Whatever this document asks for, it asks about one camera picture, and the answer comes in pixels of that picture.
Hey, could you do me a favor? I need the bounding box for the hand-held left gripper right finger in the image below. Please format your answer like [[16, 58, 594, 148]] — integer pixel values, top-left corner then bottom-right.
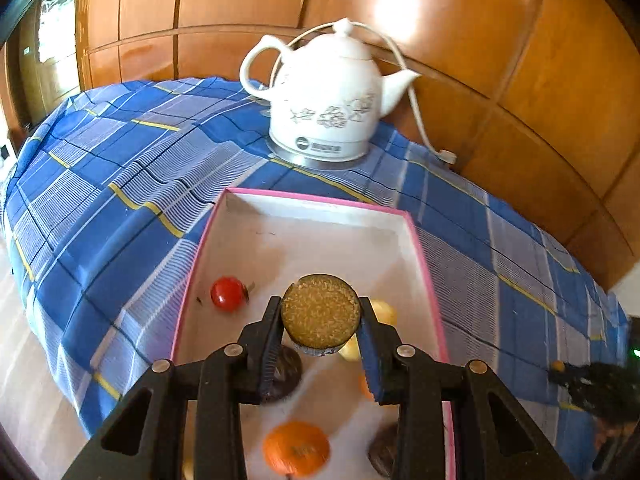
[[357, 297, 576, 480]]

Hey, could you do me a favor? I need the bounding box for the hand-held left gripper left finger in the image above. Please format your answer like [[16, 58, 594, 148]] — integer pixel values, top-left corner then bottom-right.
[[62, 296, 283, 480]]

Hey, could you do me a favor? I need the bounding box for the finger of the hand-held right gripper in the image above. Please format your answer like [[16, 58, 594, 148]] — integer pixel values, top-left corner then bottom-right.
[[547, 365, 599, 411]]

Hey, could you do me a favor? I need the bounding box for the yellow banana piece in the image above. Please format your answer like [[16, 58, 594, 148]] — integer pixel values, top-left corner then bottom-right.
[[339, 335, 362, 362]]

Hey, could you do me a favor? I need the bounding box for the dark ringed water chestnut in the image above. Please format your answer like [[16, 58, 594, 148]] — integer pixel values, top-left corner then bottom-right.
[[262, 345, 304, 403]]

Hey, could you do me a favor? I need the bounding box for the wooden log stump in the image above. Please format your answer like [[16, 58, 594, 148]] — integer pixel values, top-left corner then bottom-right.
[[280, 273, 362, 358]]

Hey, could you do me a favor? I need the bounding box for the red cherry tomato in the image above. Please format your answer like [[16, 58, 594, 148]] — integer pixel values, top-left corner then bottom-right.
[[210, 276, 248, 312]]

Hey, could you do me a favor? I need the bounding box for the dark crusty water chestnut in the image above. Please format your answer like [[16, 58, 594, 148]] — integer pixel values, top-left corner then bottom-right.
[[369, 422, 401, 476]]

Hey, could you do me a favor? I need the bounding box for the pink cardboard box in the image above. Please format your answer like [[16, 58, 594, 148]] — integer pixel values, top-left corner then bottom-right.
[[170, 187, 458, 480]]

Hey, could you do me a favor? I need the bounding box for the silver kettle base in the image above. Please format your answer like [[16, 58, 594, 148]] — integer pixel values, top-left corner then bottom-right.
[[265, 135, 373, 171]]

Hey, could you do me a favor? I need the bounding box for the blue plaid tablecloth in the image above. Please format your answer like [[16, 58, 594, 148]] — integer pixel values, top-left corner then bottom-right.
[[0, 77, 633, 438]]

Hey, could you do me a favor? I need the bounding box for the white ceramic electric kettle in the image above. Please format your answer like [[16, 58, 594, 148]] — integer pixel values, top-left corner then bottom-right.
[[239, 17, 422, 158]]

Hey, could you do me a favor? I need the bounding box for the wooden panelled wardrobe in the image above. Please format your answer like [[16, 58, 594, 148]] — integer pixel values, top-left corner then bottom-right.
[[75, 0, 640, 291]]

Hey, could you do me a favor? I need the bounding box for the white power cable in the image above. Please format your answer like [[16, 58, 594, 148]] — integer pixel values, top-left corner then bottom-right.
[[287, 20, 451, 158]]

